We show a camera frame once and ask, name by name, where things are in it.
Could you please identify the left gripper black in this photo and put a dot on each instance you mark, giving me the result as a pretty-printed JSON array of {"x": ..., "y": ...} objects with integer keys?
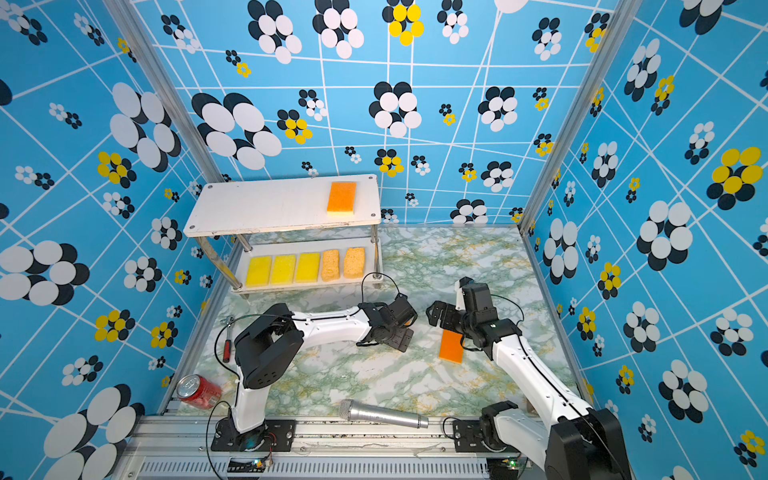
[{"x": 401, "y": 343}]

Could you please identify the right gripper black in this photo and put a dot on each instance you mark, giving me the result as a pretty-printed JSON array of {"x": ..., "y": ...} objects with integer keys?
[{"x": 448, "y": 320}]

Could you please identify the orange sponge front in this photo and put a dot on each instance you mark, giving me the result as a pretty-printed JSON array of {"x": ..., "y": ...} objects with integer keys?
[{"x": 451, "y": 348}]

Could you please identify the tan porous sponge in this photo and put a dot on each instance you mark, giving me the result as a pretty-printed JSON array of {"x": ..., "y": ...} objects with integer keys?
[
  {"x": 330, "y": 265},
  {"x": 354, "y": 263}
]

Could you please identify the yellow sponge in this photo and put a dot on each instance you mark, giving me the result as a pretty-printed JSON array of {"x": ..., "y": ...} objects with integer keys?
[
  {"x": 308, "y": 267},
  {"x": 283, "y": 270},
  {"x": 258, "y": 271}
]

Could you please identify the orange sponge back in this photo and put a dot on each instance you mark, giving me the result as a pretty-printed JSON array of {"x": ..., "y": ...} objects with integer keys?
[{"x": 342, "y": 198}]

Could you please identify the yellow sponge back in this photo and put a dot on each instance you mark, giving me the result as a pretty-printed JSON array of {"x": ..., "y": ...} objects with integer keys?
[{"x": 258, "y": 271}]

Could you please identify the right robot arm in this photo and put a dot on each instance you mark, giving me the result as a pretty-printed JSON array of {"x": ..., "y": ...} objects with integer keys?
[{"x": 570, "y": 439}]

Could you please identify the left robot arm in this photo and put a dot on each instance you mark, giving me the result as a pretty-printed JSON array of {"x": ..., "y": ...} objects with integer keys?
[{"x": 266, "y": 348}]

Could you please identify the white two-tier shelf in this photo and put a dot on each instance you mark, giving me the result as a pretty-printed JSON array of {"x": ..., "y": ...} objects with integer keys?
[{"x": 233, "y": 222}]

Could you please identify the silver microphone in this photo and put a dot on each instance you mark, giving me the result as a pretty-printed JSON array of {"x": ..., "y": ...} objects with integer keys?
[{"x": 352, "y": 410}]

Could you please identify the circuit board right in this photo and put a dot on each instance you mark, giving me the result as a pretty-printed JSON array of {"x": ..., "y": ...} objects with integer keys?
[{"x": 506, "y": 468}]

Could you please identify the green circuit board left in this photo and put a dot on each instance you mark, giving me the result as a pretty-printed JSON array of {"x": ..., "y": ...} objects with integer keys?
[{"x": 243, "y": 466}]

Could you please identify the red soda can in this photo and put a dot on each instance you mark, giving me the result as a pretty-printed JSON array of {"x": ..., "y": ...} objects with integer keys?
[{"x": 197, "y": 391}]

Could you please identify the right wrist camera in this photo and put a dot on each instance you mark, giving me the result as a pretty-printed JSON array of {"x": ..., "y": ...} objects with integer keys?
[{"x": 459, "y": 289}]

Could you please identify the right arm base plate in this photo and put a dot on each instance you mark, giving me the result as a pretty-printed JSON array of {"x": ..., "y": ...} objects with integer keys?
[{"x": 505, "y": 435}]

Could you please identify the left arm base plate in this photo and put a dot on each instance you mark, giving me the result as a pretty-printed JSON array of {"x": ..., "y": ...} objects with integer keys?
[{"x": 273, "y": 435}]

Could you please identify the red handled wrench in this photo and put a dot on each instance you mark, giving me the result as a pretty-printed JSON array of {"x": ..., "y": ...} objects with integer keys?
[{"x": 227, "y": 352}]

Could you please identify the aluminium front rail frame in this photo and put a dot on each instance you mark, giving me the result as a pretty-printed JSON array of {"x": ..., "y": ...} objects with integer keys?
[{"x": 179, "y": 448}]

